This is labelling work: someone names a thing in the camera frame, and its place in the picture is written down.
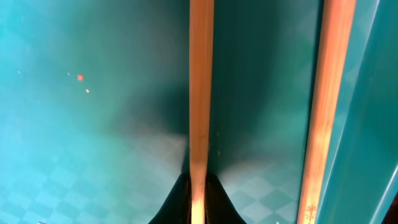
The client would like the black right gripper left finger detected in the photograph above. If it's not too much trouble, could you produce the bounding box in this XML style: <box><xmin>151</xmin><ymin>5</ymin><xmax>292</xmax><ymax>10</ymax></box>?
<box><xmin>149</xmin><ymin>173</ymin><xmax>191</xmax><ymax>224</ymax></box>

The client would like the wooden chopstick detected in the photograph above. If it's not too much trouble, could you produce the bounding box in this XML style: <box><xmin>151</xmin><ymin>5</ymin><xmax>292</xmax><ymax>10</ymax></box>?
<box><xmin>297</xmin><ymin>0</ymin><xmax>356</xmax><ymax>224</ymax></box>
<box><xmin>189</xmin><ymin>0</ymin><xmax>215</xmax><ymax>224</ymax></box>

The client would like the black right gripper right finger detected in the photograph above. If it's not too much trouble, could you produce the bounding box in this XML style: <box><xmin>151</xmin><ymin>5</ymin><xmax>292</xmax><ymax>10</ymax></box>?
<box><xmin>205</xmin><ymin>173</ymin><xmax>246</xmax><ymax>224</ymax></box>

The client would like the teal serving tray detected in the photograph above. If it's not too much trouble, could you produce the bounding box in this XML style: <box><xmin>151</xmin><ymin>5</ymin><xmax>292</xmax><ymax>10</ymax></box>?
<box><xmin>1</xmin><ymin>0</ymin><xmax>397</xmax><ymax>223</ymax></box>

